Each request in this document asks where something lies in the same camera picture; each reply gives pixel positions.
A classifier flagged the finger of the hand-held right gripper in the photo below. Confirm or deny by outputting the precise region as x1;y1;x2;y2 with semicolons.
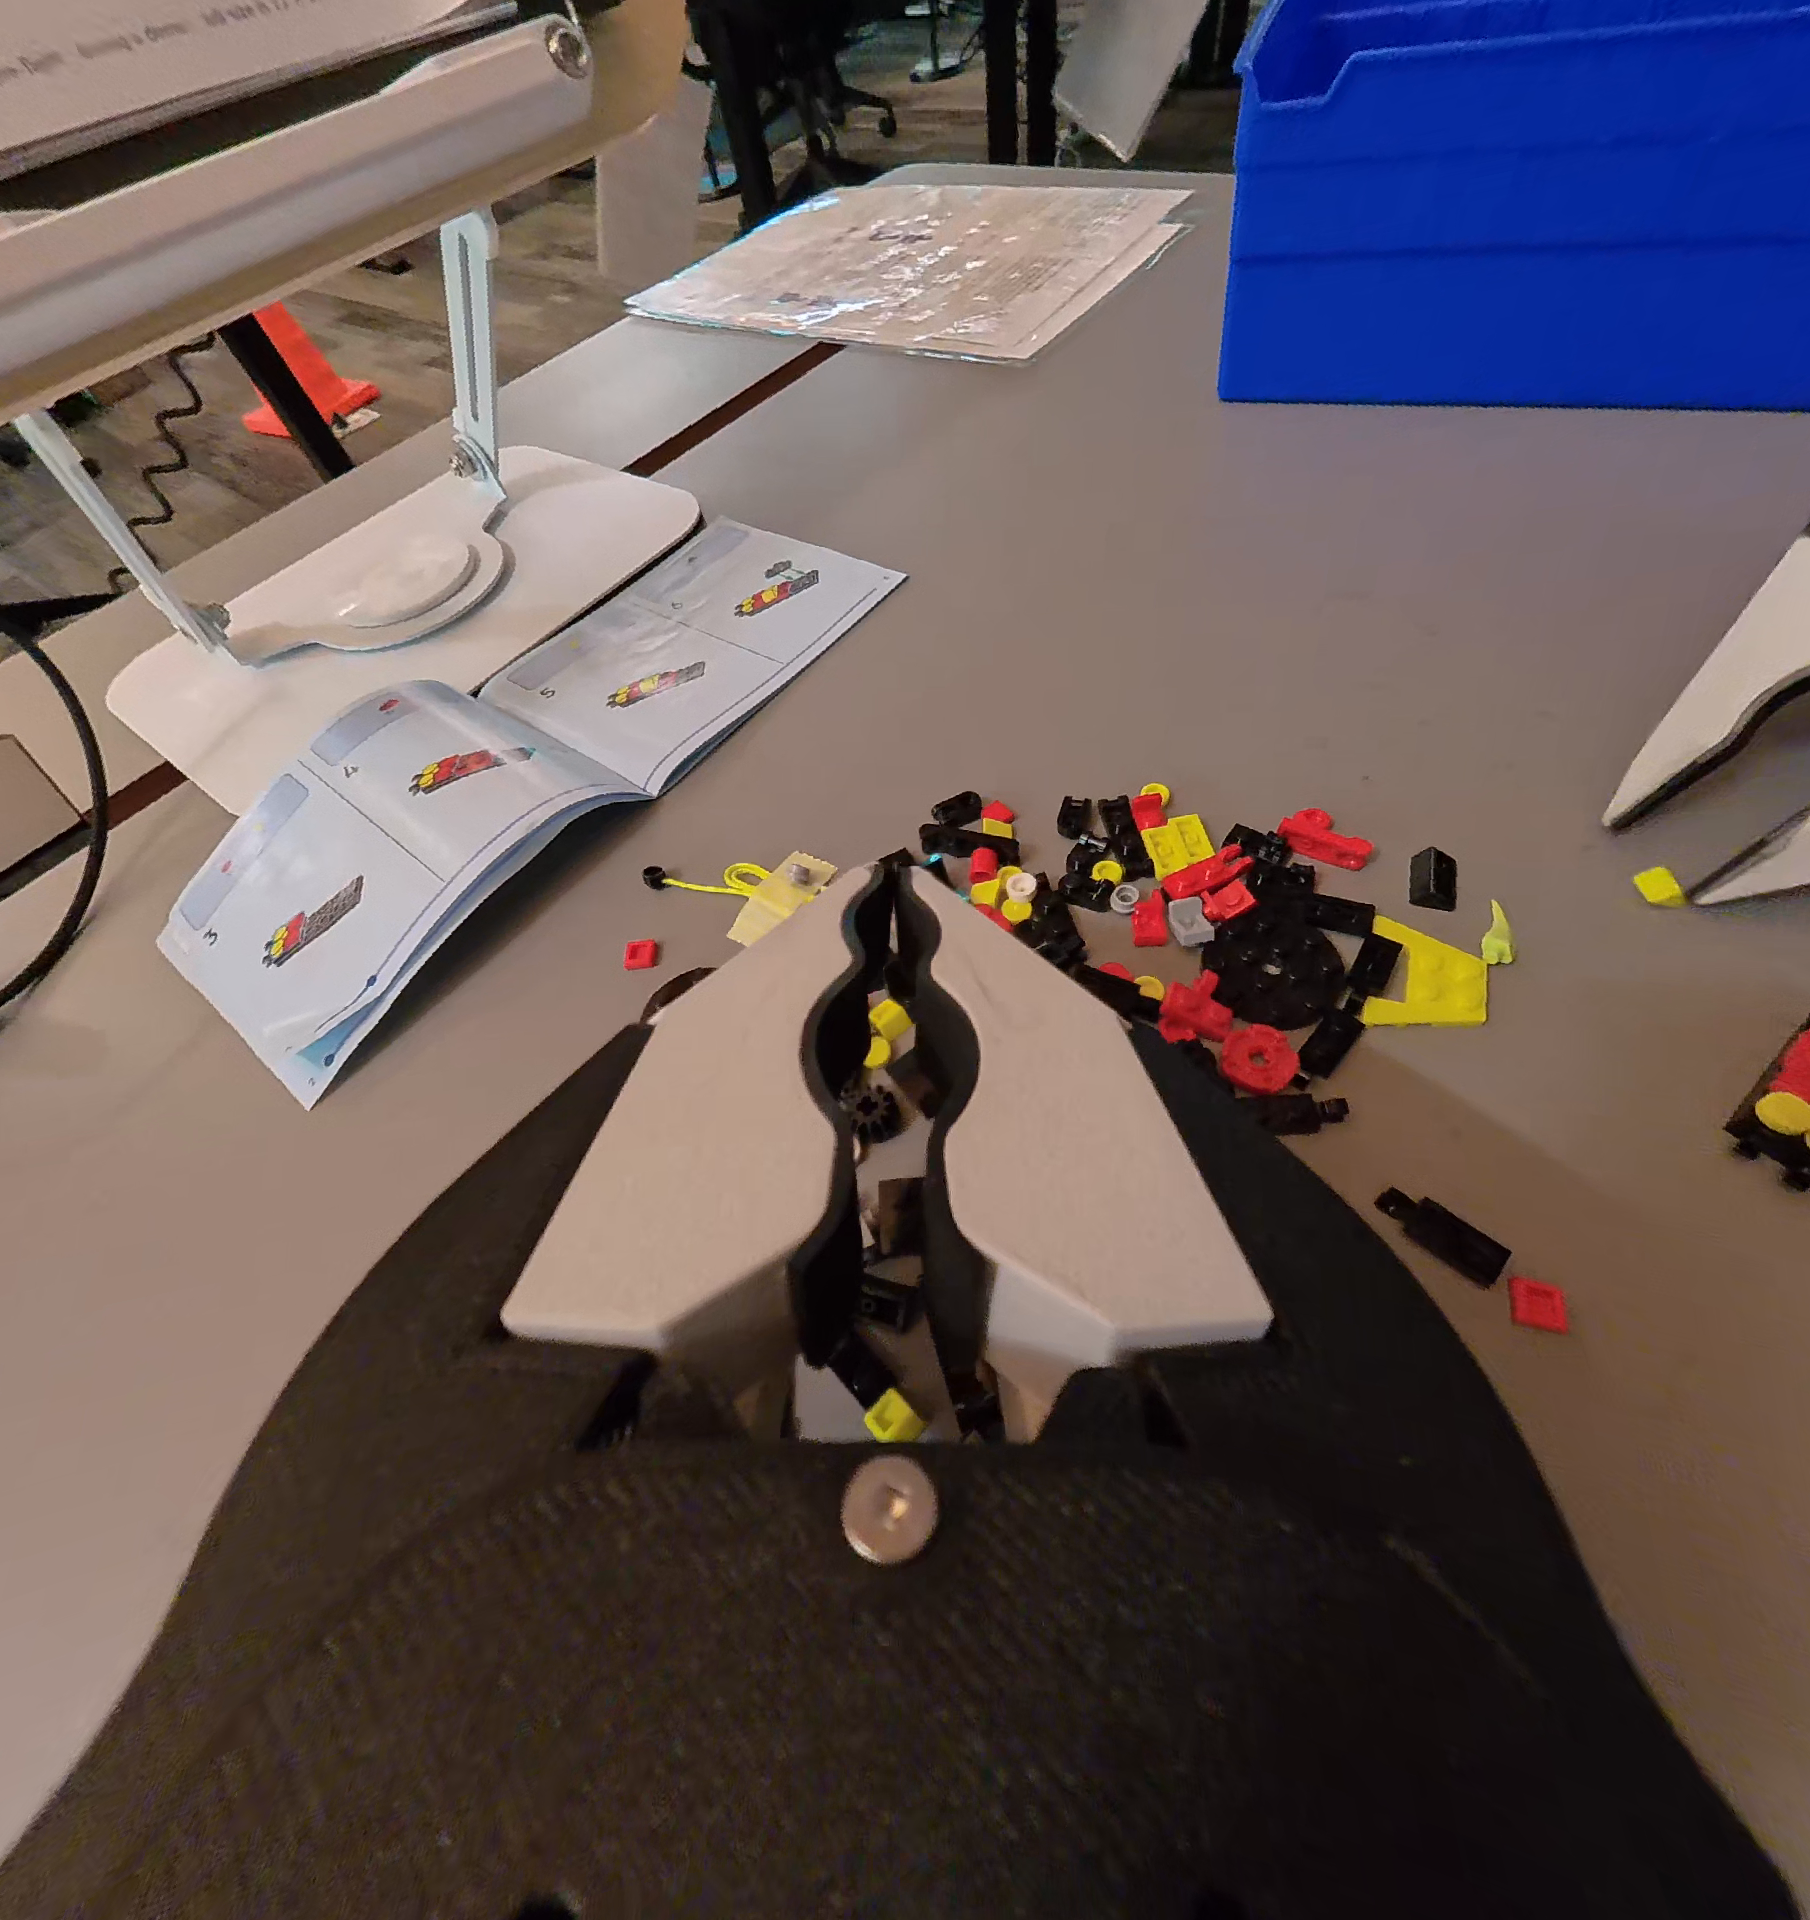
1602;451;1810;832
1690;792;1810;908

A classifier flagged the black office chair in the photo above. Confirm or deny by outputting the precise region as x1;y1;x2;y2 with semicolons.
687;0;900;201

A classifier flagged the clear plastic document sleeve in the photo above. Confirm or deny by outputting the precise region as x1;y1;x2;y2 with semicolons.
624;184;1195;362

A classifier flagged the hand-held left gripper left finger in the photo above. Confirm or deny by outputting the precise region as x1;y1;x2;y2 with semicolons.
500;859;914;1442

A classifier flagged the pile of lego pieces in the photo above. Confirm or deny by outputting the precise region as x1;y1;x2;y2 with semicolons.
822;780;1519;1445

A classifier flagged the lego instruction booklet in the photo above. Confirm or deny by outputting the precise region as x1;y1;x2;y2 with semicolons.
159;517;909;1111

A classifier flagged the blue plastic bin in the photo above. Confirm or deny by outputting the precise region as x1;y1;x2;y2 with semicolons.
1217;0;1810;411

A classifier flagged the printed paper sheet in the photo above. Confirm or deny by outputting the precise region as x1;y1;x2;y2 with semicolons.
0;0;520;195

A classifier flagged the white document stand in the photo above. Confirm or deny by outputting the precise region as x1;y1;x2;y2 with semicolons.
0;0;701;820

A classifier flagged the black cable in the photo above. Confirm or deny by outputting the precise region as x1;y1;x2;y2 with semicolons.
0;589;111;1041

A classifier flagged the orange traffic cone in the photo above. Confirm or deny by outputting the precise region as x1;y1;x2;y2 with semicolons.
242;303;383;440

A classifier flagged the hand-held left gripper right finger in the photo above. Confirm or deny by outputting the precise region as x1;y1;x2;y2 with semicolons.
904;866;1277;1445

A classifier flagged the white panel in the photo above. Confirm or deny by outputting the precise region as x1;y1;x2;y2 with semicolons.
1052;0;1209;164

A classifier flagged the long black lego piece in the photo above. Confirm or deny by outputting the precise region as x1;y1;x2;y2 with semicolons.
1375;1187;1514;1289

